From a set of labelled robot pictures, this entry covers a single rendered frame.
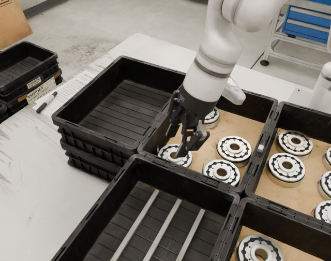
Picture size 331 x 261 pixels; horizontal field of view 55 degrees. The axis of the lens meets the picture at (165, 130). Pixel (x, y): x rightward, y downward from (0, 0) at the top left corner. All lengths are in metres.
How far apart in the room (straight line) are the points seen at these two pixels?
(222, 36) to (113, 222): 0.54
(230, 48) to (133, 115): 0.64
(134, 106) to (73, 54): 2.07
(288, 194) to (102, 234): 0.51
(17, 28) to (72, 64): 0.79
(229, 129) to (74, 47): 2.41
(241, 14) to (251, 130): 0.63
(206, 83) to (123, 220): 0.45
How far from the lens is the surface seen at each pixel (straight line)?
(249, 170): 0.83
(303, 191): 0.97
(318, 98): 1.19
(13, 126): 1.38
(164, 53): 1.69
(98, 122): 1.10
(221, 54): 0.53
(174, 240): 0.82
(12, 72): 2.12
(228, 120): 1.10
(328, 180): 0.98
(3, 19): 3.51
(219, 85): 0.56
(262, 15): 0.50
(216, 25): 0.55
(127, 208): 0.87
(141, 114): 1.11
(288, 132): 1.07
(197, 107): 0.58
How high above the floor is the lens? 1.56
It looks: 45 degrees down
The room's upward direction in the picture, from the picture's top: straight up
